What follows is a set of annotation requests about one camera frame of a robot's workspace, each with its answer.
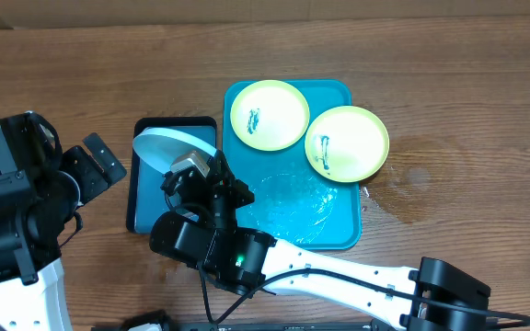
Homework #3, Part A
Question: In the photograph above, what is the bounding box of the light blue plate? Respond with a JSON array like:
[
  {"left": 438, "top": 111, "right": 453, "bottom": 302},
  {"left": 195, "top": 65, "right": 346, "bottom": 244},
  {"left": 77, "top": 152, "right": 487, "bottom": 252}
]
[{"left": 132, "top": 128, "right": 217, "bottom": 174}]

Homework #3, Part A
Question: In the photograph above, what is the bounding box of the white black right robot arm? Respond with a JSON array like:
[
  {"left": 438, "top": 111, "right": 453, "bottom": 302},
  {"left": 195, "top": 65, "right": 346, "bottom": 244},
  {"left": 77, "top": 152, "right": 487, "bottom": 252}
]
[{"left": 150, "top": 149, "right": 490, "bottom": 330}]

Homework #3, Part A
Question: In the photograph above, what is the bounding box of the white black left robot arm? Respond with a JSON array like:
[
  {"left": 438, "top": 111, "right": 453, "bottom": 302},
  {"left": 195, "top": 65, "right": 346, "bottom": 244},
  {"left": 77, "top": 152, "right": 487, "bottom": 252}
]
[{"left": 0, "top": 127, "right": 126, "bottom": 330}]

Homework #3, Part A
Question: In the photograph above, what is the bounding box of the black-rimmed water tray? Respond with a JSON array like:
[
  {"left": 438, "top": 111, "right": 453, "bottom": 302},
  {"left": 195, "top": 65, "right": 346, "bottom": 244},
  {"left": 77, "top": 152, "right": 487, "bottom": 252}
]
[{"left": 126, "top": 116, "right": 217, "bottom": 234}]

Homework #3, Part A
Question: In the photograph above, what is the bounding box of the teal plastic serving tray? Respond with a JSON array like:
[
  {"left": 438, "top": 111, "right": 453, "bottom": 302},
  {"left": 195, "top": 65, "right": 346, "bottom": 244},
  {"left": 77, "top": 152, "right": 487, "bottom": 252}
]
[{"left": 222, "top": 81, "right": 363, "bottom": 250}]

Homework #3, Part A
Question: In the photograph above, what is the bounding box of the yellow plate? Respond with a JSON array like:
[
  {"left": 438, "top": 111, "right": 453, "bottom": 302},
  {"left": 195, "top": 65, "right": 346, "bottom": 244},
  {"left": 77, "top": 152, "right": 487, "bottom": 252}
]
[
  {"left": 229, "top": 80, "right": 310, "bottom": 152},
  {"left": 305, "top": 106, "right": 390, "bottom": 183}
]

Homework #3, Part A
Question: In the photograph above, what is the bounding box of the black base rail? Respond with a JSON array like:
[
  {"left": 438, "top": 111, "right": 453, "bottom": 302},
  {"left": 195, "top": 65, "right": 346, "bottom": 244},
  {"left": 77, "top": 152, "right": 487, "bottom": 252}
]
[{"left": 90, "top": 310, "right": 404, "bottom": 331}]

